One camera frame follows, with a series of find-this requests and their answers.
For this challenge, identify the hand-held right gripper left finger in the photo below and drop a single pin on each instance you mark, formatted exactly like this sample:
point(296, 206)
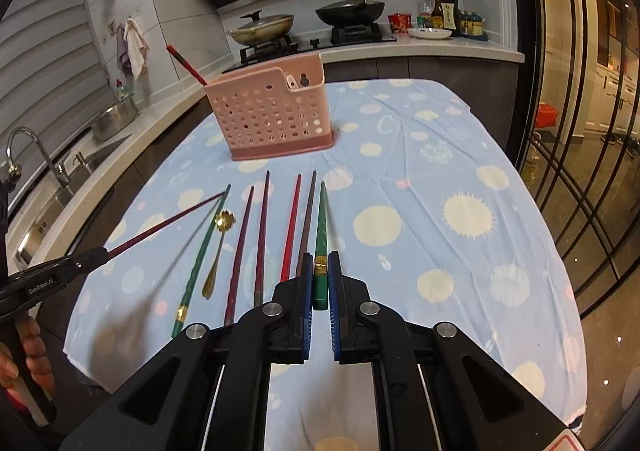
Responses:
point(306, 331)

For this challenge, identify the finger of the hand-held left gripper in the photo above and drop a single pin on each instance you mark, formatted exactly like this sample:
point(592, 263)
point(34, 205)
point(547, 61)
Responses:
point(85, 262)

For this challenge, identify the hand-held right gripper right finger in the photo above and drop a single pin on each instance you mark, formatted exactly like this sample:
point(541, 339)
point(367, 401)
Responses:
point(336, 331)

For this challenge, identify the maroon chopstick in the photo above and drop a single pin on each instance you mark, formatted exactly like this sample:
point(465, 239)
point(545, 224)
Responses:
point(165, 223)
point(240, 256)

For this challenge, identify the brown chopstick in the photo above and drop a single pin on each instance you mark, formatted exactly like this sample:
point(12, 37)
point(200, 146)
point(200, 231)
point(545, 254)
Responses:
point(262, 241)
point(307, 221)

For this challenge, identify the green chopstick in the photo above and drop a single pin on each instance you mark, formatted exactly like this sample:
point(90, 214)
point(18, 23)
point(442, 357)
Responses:
point(321, 231)
point(192, 276)

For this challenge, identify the red chopstick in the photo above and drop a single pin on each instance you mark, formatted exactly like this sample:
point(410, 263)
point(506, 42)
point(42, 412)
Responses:
point(291, 231)
point(185, 63)

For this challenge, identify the gold flower spoon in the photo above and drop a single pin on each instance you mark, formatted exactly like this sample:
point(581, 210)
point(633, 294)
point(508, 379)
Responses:
point(225, 220)

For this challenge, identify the pink perforated utensil basket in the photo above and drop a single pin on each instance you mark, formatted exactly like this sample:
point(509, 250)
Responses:
point(270, 121)

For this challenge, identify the person's left hand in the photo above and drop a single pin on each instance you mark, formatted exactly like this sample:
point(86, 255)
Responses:
point(31, 346)

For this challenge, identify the stainless steel sink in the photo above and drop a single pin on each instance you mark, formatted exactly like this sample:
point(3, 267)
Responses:
point(60, 201)

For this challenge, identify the chrome faucet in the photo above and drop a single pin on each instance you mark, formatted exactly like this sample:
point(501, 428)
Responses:
point(45, 151)

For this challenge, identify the blue dotted tablecloth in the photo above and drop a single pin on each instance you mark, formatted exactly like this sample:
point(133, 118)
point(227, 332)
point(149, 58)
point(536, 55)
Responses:
point(425, 231)

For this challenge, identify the stainless steel bowl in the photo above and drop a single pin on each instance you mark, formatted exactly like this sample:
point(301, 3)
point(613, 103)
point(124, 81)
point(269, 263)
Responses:
point(112, 118)

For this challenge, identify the green dish soap bottle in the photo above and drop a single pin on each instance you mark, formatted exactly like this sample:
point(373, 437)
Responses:
point(123, 91)

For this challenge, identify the purple hanging towel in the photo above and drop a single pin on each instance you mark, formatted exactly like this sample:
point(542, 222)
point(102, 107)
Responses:
point(121, 53)

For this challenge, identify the white hanging towel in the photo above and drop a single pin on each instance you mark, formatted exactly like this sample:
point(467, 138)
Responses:
point(136, 48)

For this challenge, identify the window blinds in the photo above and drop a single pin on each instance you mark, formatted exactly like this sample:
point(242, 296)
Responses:
point(45, 31)

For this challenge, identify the black gas stove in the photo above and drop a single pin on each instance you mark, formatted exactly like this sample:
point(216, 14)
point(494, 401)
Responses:
point(310, 45)

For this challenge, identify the beige frying pan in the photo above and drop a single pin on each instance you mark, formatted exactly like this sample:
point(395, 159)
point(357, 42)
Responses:
point(260, 35)

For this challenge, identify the glass pan lid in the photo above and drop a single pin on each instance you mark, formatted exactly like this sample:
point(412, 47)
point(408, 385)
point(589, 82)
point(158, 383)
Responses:
point(262, 21)

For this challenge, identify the red bag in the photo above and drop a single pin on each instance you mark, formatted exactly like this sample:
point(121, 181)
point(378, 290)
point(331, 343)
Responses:
point(546, 116)

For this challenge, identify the kitchen counter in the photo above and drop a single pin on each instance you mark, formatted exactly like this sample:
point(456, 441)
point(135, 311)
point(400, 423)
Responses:
point(450, 48)

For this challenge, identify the white plate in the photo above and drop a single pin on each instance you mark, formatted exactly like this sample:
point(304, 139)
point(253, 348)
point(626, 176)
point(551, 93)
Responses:
point(430, 33)

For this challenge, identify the red instant noodle cup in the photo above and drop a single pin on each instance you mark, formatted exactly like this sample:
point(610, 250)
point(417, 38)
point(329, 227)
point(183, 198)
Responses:
point(399, 23)

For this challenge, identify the black wok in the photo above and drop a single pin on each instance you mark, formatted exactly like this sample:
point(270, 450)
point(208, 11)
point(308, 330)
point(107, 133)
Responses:
point(350, 17)

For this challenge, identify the glass wok lid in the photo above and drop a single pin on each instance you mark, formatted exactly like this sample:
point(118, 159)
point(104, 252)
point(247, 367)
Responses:
point(350, 3)

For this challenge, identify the tray of seasoning jars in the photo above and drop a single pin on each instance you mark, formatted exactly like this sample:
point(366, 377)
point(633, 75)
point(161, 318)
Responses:
point(472, 26)

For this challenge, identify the yellow-capped sauce bottle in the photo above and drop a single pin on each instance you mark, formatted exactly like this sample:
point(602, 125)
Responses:
point(437, 11)

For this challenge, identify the large dark sauce bottle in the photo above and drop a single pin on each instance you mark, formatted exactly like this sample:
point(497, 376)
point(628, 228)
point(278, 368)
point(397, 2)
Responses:
point(450, 13)

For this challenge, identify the glass sliding door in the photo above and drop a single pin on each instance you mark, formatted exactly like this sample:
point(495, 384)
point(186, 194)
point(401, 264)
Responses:
point(590, 106)

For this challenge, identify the clear plastic bottle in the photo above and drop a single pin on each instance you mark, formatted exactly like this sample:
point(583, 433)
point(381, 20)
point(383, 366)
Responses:
point(425, 3)

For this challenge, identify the white wall socket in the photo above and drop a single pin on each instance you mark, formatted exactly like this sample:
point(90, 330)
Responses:
point(112, 30)

